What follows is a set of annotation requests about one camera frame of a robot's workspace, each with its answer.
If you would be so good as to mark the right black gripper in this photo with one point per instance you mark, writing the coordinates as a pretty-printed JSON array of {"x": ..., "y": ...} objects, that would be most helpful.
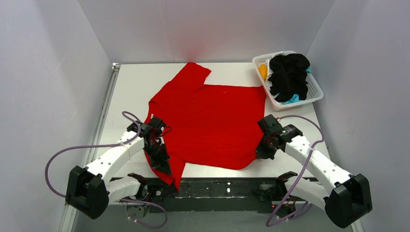
[{"x": 264, "y": 150}]

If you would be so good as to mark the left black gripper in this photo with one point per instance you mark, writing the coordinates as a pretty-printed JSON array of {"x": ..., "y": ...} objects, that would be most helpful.
[{"x": 160, "y": 156}]

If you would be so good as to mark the red t-shirt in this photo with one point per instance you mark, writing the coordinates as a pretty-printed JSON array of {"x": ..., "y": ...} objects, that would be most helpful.
[{"x": 214, "y": 125}]

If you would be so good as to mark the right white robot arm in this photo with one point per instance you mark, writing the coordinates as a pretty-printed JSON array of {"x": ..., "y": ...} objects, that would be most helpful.
[{"x": 344, "y": 197}]

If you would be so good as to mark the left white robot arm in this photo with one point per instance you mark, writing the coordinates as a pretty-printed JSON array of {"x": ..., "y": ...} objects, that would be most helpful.
[{"x": 105, "y": 166}]

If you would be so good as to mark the teal garment in basket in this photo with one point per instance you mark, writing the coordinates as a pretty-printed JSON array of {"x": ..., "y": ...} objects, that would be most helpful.
[{"x": 289, "y": 86}]

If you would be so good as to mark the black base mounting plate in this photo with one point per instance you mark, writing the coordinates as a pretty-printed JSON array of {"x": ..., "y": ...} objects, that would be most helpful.
[{"x": 153, "y": 195}]

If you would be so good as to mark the black garment in basket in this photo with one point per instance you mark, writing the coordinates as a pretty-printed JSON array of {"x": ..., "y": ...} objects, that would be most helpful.
[{"x": 289, "y": 62}]

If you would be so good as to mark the yellow garment in basket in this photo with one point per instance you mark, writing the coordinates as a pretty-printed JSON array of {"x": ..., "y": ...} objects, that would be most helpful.
[{"x": 263, "y": 71}]

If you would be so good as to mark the aluminium frame rail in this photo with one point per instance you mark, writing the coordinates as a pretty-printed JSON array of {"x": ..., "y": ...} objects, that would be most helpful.
[{"x": 137, "y": 83}]

